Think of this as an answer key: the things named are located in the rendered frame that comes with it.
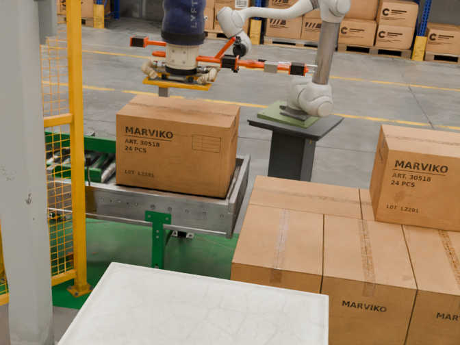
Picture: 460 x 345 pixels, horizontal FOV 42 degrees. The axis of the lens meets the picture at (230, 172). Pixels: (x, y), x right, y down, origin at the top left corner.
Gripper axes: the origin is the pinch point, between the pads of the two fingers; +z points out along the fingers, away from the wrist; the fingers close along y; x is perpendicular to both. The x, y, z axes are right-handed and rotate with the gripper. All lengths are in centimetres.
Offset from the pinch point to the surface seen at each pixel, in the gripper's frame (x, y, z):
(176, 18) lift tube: 27.5, -21.8, 24.6
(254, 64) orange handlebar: -12.4, -0.9, 17.0
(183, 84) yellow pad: 21.8, 10.1, 28.3
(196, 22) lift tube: 18.2, -20.1, 21.1
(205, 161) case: 8, 49, 32
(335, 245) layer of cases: -61, 70, 66
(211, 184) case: 4, 61, 32
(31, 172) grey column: 61, 25, 120
